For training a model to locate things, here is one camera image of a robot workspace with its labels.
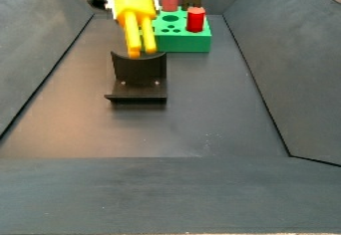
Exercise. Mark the yellow three prong object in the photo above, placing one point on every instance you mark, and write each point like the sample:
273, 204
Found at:
136, 15

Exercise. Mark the green insertion board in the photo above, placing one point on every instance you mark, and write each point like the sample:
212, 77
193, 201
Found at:
174, 38

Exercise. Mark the red hexagonal peg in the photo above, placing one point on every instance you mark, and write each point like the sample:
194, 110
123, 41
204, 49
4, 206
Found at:
194, 19

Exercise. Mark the black curved fixture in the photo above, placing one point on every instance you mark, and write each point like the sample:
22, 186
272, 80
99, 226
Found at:
141, 78

